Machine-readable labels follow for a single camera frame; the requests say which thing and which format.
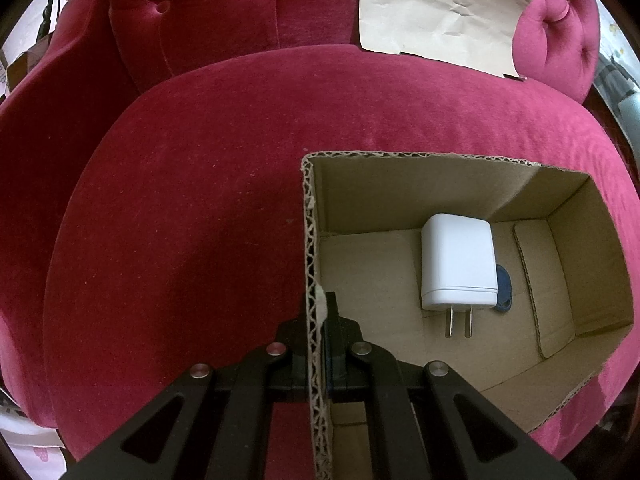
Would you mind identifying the grey plaid blanket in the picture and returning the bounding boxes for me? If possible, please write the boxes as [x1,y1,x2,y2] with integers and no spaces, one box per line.
[592,45,640,151]

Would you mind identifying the blue key fob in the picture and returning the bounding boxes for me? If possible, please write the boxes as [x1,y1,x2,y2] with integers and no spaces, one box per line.
[494,264,513,315]

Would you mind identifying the red velvet tufted sofa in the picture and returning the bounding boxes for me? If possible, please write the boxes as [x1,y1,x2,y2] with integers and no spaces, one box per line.
[0,0,640,466]

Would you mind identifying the lilac printed cloth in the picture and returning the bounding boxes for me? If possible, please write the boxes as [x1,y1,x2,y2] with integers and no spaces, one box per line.
[0,410,68,476]

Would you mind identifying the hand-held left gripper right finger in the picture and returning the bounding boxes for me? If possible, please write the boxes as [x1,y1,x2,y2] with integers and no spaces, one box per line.
[322,291,576,480]

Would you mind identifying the flat cardboard sheet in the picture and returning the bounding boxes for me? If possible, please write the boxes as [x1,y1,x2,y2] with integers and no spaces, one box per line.
[357,0,533,81]

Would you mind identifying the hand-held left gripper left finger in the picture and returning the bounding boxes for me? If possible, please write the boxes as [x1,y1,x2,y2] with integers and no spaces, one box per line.
[60,317,308,480]

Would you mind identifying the large white charger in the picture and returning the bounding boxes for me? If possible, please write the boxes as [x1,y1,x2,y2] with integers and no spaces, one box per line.
[420,213,500,339]

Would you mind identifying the cardboard box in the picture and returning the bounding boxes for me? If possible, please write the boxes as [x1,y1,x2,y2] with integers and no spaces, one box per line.
[300,150,635,480]

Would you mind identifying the brown cardboard carton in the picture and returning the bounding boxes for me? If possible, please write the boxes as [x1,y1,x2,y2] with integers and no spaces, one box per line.
[6,35,53,98]

